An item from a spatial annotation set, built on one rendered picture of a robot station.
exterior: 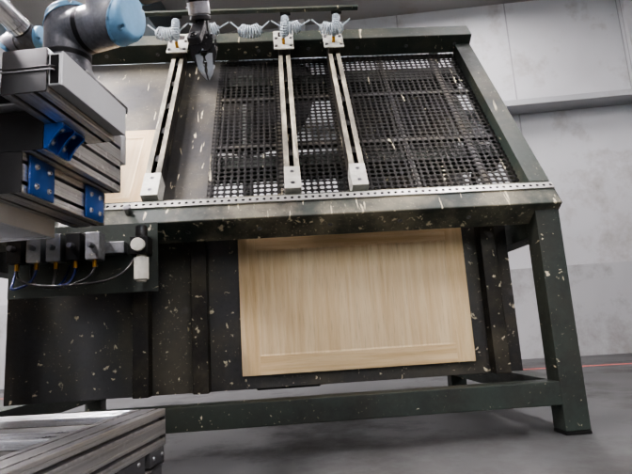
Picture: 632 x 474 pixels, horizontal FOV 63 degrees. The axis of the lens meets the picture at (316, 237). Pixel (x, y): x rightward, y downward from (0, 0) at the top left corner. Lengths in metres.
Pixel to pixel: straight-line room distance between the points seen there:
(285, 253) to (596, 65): 5.15
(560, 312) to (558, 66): 4.74
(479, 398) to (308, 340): 0.64
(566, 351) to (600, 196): 4.22
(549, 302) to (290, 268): 0.96
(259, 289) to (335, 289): 0.30
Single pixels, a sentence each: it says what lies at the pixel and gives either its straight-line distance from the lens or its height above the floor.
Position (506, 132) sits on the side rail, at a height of 1.17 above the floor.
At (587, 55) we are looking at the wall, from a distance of 6.70.
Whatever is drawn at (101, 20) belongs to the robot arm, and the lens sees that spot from 1.46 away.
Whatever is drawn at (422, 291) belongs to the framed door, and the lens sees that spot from 2.11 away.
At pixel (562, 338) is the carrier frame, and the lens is 2.05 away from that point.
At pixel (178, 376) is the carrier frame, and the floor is 0.26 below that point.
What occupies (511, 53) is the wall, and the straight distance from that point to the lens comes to 6.47.
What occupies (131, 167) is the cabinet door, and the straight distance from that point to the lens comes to 2.22.
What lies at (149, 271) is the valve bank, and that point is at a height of 0.64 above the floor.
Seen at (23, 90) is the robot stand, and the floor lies 0.87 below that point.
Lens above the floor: 0.40
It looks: 10 degrees up
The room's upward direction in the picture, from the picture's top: 4 degrees counter-clockwise
